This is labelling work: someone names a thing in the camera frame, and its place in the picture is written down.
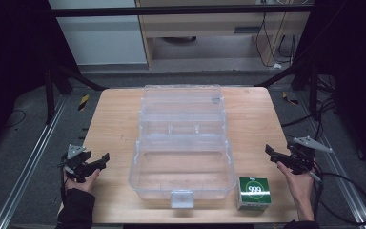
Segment hanging black cables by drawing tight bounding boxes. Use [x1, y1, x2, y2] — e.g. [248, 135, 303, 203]
[254, 12, 299, 69]

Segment person's left hand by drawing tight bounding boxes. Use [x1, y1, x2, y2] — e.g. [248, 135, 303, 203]
[63, 167, 101, 194]

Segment black metal stand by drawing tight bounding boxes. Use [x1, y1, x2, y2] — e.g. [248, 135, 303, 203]
[254, 58, 320, 121]
[43, 61, 108, 126]

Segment green medicine box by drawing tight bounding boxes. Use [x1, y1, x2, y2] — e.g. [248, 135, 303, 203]
[236, 177, 273, 212]

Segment wooden desk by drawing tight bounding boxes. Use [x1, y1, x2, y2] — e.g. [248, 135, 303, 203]
[135, 0, 313, 70]

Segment white cabinet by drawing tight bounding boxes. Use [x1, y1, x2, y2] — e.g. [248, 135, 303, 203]
[48, 0, 149, 67]

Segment yellow black tape strip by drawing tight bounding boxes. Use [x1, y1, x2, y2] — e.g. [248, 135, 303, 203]
[77, 94, 91, 112]
[281, 91, 300, 106]

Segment clear plastic storage box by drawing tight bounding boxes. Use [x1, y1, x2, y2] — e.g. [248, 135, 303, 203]
[128, 83, 238, 209]

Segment person's right hand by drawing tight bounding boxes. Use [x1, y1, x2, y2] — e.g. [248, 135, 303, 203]
[276, 161, 315, 204]

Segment bundle of black cables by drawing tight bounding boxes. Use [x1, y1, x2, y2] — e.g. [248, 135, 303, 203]
[280, 74, 342, 141]

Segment black cable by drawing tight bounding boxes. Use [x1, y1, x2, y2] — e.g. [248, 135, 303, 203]
[309, 161, 366, 226]

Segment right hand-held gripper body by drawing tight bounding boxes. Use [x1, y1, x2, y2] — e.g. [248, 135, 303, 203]
[286, 135, 334, 176]

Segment black metal crossbar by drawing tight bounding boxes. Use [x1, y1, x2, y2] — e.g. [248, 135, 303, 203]
[51, 4, 315, 18]

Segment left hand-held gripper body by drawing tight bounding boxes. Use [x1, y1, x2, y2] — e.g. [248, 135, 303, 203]
[59, 144, 92, 184]

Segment aluminium floor rail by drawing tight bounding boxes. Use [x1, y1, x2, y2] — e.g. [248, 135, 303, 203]
[299, 94, 366, 229]
[0, 95, 69, 229]

